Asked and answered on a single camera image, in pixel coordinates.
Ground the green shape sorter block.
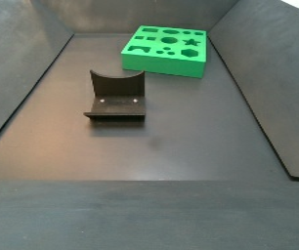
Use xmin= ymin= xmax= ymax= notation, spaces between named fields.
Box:
xmin=121 ymin=25 xmax=208 ymax=78

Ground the black L-shaped holder bracket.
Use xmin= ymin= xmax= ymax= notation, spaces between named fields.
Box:
xmin=84 ymin=70 xmax=146 ymax=119

